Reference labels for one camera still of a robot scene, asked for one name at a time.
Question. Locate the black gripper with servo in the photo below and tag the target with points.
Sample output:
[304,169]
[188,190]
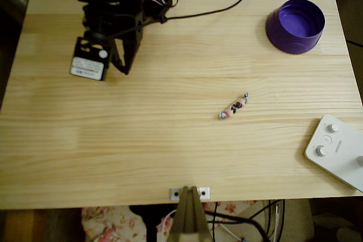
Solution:
[131,46]

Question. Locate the candy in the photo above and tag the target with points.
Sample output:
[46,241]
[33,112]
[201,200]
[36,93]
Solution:
[234,107]

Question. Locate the purple bowl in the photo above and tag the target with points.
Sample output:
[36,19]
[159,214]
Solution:
[297,21]

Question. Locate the floral cloth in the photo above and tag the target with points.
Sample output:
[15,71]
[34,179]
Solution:
[107,225]

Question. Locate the black stand leg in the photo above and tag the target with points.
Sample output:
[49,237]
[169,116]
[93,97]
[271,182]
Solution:
[143,225]

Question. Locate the white lamp base with knobs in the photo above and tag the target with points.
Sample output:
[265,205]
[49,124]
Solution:
[340,154]

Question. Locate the beige cushion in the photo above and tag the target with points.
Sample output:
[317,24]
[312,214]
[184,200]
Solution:
[297,222]

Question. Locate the aluminium corner bracket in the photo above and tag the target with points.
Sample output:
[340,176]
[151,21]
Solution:
[206,190]

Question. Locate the metal extrusion post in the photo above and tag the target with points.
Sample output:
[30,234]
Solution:
[187,219]

